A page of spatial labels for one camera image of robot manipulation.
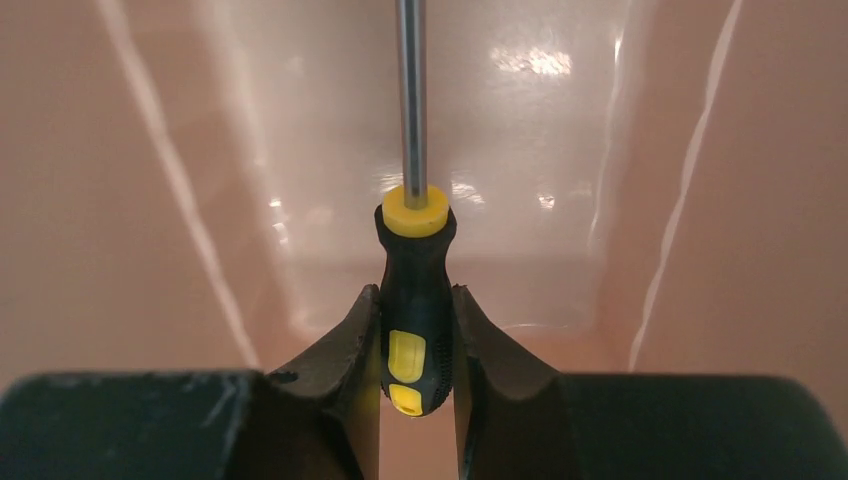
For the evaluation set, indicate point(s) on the black yellow screwdriver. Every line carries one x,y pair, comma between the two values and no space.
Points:
415,226

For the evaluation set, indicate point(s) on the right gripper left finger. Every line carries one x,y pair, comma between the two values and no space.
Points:
316,417

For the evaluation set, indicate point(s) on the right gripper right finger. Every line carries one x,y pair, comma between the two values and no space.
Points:
516,417

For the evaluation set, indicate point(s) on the pink plastic bin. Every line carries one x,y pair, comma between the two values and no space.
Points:
639,187

